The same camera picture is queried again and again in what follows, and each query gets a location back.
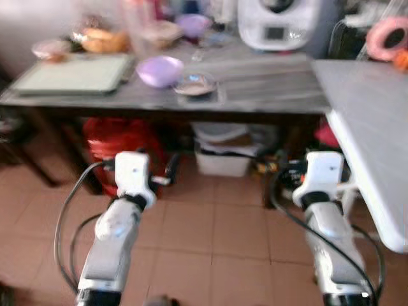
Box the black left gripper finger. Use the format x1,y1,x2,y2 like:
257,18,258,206
164,155,182,187

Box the short black left arm cable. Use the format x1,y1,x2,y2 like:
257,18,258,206
68,214,103,288

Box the long black left arm cable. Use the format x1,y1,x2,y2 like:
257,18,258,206
53,161,117,298

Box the large purple bowl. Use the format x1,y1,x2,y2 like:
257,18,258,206
135,55,186,89

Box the short black right arm cable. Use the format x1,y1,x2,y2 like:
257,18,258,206
353,224,386,298

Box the red plastic stool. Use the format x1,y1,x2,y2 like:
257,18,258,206
82,117,168,198

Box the orange black device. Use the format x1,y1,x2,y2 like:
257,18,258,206
392,50,408,71

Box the metal bowl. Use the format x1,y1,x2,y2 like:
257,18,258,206
173,71,218,97

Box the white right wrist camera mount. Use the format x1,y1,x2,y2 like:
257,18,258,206
293,151,346,203

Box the small clear food bowl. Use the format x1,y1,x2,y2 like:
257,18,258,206
31,39,73,63

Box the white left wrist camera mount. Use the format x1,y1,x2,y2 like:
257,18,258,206
114,151,156,204

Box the pink round appliance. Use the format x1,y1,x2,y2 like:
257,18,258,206
365,17,408,63

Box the white kitchen cooking machine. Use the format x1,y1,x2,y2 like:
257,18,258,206
237,0,323,52

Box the long black right arm cable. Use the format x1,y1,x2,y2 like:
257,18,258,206
270,166,379,302

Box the brown bread rolls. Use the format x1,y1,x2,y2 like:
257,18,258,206
79,26,129,54

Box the pale green cutting board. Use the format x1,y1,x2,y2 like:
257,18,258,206
9,54,134,97

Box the dark wooden counter table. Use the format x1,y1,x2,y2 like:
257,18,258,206
0,37,333,192

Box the clear plastic food container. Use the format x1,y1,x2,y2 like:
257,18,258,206
143,20,183,49

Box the long black arm cable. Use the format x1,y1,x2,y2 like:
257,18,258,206
53,161,117,298
270,166,379,302

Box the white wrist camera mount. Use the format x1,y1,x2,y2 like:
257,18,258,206
293,151,346,203
114,151,156,204

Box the white plastic folding table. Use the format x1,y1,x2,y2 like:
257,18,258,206
312,59,408,254

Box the white plastic bin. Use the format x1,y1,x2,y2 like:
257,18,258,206
193,122,279,179

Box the short black arm cable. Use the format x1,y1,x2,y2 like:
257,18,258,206
68,214,103,288
353,224,386,298

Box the small purple bowl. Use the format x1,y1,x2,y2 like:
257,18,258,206
175,13,213,40

